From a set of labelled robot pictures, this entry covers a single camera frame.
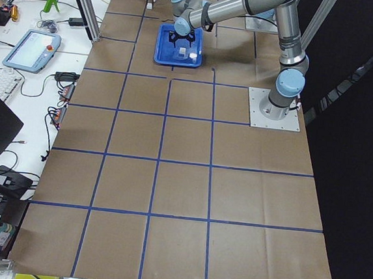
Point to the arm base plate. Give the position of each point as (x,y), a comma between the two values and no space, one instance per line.
(261,25)
(274,121)

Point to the blue teach pendant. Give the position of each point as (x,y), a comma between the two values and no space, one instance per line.
(33,51)

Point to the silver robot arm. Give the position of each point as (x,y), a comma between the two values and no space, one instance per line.
(192,14)

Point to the blue plastic tray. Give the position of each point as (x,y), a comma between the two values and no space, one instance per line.
(167,54)

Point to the white keyboard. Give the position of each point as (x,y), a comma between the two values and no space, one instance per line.
(8,86)

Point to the brown paper table cover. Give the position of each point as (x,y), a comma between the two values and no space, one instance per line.
(156,172)

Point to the white block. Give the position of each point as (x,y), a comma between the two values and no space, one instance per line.
(182,51)

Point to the green handled grabber tool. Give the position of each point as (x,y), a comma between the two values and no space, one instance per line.
(49,4)

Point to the black power adapter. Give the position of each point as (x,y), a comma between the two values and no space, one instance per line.
(75,22)

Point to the aluminium frame post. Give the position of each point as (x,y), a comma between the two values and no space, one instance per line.
(89,19)

